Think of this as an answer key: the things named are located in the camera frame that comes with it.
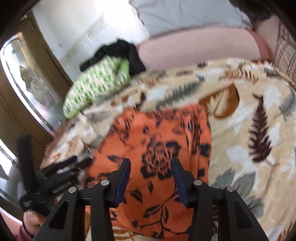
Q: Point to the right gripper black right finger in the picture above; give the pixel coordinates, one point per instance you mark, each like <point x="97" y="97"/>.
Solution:
<point x="235" y="219"/>

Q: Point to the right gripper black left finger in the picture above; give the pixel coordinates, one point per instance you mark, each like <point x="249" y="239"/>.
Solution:
<point x="66" y="221"/>

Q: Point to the orange black floral blouse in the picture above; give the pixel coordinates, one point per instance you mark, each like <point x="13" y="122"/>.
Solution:
<point x="151" y="141"/>

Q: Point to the left hand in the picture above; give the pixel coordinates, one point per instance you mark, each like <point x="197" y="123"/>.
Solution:
<point x="32" y="221"/>

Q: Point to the wooden door with stained glass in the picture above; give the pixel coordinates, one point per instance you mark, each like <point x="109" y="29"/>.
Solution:
<point x="33" y="88"/>

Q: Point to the beige leaf pattern blanket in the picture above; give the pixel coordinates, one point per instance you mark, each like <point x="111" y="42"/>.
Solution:
<point x="251" y="113"/>

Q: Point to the green white patterned pillow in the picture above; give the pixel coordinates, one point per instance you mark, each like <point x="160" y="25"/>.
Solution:
<point x="99" y="81"/>

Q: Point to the black garment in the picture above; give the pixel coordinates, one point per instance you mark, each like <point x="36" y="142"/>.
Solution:
<point x="121" y="49"/>

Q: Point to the striped brown cushion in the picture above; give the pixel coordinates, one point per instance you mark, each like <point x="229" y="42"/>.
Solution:
<point x="285" y="52"/>

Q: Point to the pink quilted bolster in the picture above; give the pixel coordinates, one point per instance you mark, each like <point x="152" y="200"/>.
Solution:
<point x="193" y="46"/>

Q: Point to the grey pillow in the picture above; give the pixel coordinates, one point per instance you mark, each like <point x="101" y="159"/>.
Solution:
<point x="161" y="17"/>

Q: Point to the dark fur garment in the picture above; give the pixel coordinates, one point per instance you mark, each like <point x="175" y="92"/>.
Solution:
<point x="255" y="10"/>

